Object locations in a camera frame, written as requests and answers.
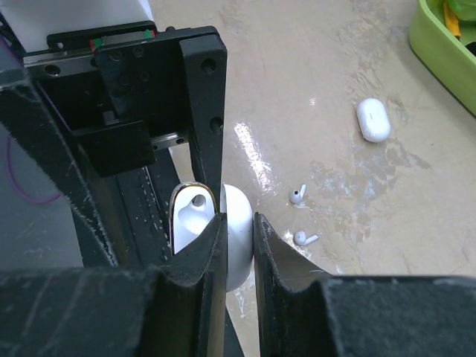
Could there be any green plastic tray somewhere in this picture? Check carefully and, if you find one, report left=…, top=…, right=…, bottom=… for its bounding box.
left=409, top=1, right=475, bottom=115

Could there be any white earbud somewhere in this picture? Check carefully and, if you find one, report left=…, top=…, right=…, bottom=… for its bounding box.
left=293, top=231, right=319, bottom=246
left=289, top=184, right=306, bottom=205

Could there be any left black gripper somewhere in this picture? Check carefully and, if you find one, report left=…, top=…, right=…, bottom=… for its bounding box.
left=1, top=25, right=228, bottom=266

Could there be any small white case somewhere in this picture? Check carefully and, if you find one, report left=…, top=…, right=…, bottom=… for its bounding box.
left=169, top=181, right=254, bottom=292

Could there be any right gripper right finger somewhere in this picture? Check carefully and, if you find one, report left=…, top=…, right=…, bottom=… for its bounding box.
left=254, top=213, right=475, bottom=356

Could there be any white oval charging case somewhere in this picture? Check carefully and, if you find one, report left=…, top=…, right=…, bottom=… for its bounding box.
left=356, top=98, right=391, bottom=143

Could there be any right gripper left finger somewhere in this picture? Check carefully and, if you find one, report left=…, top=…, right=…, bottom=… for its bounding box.
left=0, top=211, right=228, bottom=357

